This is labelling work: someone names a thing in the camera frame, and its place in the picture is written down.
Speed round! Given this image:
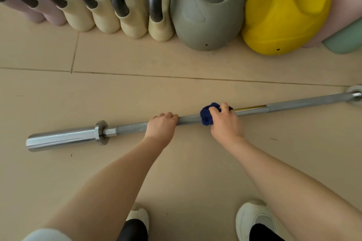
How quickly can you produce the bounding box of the black trouser leg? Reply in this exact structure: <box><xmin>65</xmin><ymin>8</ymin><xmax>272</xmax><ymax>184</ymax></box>
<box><xmin>117</xmin><ymin>219</ymin><xmax>149</xmax><ymax>241</ymax></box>
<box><xmin>249</xmin><ymin>223</ymin><xmax>285</xmax><ymax>241</ymax></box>

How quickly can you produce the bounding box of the dark blue cleaning cloth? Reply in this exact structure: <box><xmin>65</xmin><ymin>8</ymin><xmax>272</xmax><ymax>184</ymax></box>
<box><xmin>200</xmin><ymin>103</ymin><xmax>234</xmax><ymax>126</ymax></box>

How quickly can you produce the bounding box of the person's right forearm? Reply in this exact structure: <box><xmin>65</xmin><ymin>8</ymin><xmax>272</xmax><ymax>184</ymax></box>
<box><xmin>226</xmin><ymin>136</ymin><xmax>362</xmax><ymax>241</ymax></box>

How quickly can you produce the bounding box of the grey soft kettlebell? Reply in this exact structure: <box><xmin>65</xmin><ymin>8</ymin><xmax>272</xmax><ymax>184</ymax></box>
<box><xmin>170</xmin><ymin>0</ymin><xmax>246</xmax><ymax>52</ymax></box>

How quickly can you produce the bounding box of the person's white left shoe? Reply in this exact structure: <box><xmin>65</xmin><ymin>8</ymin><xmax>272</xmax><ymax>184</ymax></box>
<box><xmin>126</xmin><ymin>203</ymin><xmax>150</xmax><ymax>234</ymax></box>

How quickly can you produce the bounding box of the person's white right shoe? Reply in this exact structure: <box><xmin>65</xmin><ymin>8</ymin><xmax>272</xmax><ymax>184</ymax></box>
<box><xmin>235</xmin><ymin>199</ymin><xmax>283</xmax><ymax>241</ymax></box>

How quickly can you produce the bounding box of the yellow soft kettlebell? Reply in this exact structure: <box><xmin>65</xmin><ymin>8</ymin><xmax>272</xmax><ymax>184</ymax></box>
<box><xmin>241</xmin><ymin>0</ymin><xmax>332</xmax><ymax>56</ymax></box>

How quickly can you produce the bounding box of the person's left hand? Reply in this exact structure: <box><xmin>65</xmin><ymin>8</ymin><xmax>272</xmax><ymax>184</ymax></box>
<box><xmin>144</xmin><ymin>112</ymin><xmax>179</xmax><ymax>149</ymax></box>

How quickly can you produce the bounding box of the person's right hand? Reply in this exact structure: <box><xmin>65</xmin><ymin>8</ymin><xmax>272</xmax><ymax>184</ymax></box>
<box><xmin>209</xmin><ymin>102</ymin><xmax>245</xmax><ymax>146</ymax></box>

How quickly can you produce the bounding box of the black left trouser leg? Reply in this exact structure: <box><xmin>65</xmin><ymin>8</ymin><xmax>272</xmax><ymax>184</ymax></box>
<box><xmin>117</xmin><ymin>219</ymin><xmax>149</xmax><ymax>241</ymax></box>

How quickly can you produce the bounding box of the silver steel barbell bar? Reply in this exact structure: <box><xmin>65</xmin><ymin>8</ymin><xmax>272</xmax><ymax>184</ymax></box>
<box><xmin>26</xmin><ymin>85</ymin><xmax>362</xmax><ymax>153</ymax></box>

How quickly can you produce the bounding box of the pale green soft kettlebell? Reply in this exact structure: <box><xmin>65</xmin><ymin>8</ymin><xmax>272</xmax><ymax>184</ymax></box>
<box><xmin>322</xmin><ymin>18</ymin><xmax>362</xmax><ymax>55</ymax></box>

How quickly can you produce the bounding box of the pink soft kettlebell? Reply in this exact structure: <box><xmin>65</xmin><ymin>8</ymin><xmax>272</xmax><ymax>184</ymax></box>
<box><xmin>301</xmin><ymin>0</ymin><xmax>362</xmax><ymax>49</ymax></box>

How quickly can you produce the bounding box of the person's white shoe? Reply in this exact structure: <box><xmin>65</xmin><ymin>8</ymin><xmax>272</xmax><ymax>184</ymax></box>
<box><xmin>126</xmin><ymin>203</ymin><xmax>150</xmax><ymax>234</ymax></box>
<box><xmin>235</xmin><ymin>199</ymin><xmax>283</xmax><ymax>241</ymax></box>

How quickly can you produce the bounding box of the person's left forearm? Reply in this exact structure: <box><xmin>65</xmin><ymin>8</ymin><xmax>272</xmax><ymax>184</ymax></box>
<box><xmin>42</xmin><ymin>136</ymin><xmax>168</xmax><ymax>241</ymax></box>

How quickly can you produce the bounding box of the black right trouser leg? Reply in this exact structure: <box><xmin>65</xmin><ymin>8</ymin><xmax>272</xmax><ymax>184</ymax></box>
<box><xmin>249</xmin><ymin>223</ymin><xmax>285</xmax><ymax>241</ymax></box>

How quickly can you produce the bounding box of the white shirt sleeve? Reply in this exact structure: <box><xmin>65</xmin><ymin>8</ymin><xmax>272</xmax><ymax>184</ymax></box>
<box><xmin>22</xmin><ymin>228</ymin><xmax>73</xmax><ymax>241</ymax></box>

